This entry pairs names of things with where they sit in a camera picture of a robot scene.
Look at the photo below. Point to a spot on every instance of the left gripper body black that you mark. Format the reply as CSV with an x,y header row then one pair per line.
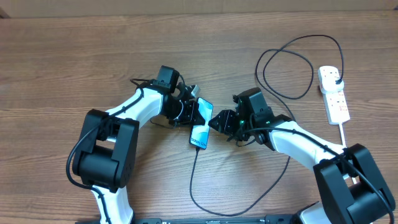
x,y
175,112

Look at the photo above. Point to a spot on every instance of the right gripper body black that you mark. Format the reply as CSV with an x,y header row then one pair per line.
x,y
244,123

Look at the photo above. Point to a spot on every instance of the smartphone with blue screen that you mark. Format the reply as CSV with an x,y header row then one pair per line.
x,y
200,129

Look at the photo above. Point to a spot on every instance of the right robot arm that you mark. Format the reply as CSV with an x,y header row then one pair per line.
x,y
351,186

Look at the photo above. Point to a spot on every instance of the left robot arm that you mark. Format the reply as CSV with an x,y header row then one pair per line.
x,y
103,159

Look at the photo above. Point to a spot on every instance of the white charger plug adapter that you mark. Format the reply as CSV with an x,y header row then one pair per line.
x,y
331,84

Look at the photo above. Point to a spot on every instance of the white power strip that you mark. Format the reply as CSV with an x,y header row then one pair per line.
x,y
335,103

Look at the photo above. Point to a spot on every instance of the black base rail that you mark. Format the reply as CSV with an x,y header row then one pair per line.
x,y
268,219

